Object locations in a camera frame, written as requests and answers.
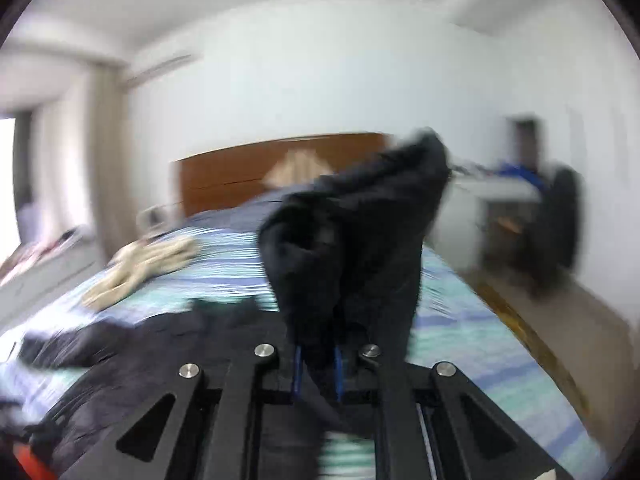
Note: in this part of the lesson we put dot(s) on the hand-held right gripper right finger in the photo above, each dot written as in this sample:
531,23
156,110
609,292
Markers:
338,377

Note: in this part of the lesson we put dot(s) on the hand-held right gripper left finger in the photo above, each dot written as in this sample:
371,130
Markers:
298,377

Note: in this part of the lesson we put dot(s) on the black jacket with green zipper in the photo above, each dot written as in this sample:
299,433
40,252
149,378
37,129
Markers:
350,220

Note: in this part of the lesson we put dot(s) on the striped bed sheet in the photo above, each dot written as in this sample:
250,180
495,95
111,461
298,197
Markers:
475,340

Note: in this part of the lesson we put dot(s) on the blue plaid pillow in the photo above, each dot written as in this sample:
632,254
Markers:
225,220

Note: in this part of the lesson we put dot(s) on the beige fleece garment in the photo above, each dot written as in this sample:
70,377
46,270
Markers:
145,260

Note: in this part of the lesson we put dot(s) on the wooden headboard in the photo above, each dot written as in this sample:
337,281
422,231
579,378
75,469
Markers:
225,175

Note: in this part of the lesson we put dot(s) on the white desk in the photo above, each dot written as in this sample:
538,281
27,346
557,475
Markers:
500,189

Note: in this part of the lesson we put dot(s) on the dark garment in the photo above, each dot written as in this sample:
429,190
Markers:
555,230

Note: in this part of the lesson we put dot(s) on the window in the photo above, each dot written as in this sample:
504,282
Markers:
10,185

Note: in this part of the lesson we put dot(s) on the blue cloth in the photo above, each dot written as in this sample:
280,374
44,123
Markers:
520,172

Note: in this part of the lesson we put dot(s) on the beige curtain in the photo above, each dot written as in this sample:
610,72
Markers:
107,160

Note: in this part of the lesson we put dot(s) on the white air conditioner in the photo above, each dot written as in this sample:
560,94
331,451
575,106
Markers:
160,67

